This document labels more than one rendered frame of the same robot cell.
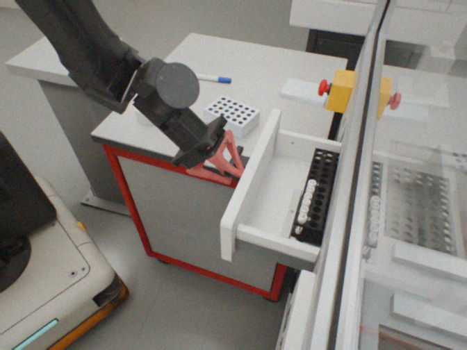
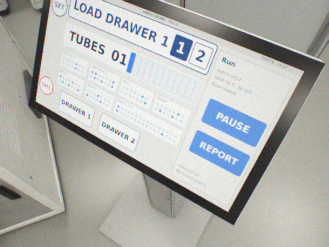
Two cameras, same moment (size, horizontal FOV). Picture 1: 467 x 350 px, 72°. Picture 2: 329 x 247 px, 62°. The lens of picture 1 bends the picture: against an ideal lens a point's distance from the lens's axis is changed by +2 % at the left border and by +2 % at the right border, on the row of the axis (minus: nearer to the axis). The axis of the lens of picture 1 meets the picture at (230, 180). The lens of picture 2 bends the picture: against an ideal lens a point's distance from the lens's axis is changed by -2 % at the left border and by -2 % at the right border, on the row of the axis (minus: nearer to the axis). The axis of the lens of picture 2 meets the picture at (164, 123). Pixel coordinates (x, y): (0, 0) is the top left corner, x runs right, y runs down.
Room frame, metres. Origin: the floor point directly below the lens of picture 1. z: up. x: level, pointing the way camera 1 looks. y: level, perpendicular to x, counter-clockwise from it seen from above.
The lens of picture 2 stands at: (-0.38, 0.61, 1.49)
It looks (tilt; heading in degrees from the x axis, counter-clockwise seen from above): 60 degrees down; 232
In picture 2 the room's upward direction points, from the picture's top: 3 degrees counter-clockwise
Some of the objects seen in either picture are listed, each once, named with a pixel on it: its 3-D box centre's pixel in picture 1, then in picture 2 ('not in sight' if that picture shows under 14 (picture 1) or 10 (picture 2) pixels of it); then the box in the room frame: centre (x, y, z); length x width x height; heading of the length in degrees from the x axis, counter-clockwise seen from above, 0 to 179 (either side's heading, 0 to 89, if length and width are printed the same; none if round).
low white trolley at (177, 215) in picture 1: (234, 176); not in sight; (0.83, -0.02, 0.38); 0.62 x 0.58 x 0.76; 160
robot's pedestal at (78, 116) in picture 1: (100, 133); not in sight; (1.08, 0.57, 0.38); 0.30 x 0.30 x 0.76; 73
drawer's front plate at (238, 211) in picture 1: (254, 178); not in sight; (0.38, -0.04, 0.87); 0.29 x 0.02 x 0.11; 160
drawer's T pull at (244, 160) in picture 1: (240, 162); not in sight; (0.39, -0.02, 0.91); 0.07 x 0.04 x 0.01; 160
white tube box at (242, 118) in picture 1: (231, 116); not in sight; (0.69, 0.00, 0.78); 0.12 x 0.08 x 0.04; 55
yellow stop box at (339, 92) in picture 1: (339, 90); not in sight; (0.66, -0.26, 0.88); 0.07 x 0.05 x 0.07; 160
